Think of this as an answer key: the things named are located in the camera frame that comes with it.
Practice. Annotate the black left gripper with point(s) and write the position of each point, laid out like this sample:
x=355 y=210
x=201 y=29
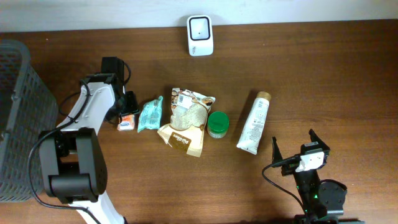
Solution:
x=129 y=103

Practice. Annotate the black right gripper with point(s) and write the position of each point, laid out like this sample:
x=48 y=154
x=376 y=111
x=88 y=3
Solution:
x=276 y=155

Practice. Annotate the small orange white packet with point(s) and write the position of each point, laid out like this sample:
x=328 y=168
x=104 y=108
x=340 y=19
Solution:
x=127 y=123

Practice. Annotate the teal tissue packet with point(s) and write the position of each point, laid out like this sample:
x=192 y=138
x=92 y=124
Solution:
x=151 y=115

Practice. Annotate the white cream tube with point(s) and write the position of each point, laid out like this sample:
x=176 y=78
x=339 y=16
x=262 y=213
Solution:
x=254 y=125

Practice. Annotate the brown breadcrumb bag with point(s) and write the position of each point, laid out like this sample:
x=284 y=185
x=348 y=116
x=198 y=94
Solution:
x=187 y=122

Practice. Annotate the green lid spice jar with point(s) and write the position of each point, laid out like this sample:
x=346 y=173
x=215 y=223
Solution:
x=218 y=124

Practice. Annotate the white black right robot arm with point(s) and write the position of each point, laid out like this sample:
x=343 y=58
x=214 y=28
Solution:
x=321 y=200

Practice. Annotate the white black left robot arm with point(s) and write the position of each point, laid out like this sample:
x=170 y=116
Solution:
x=73 y=167

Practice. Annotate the white barcode scanner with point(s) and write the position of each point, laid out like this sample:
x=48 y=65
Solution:
x=200 y=35

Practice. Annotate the grey plastic mesh basket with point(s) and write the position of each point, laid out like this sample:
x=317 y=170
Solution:
x=27 y=108

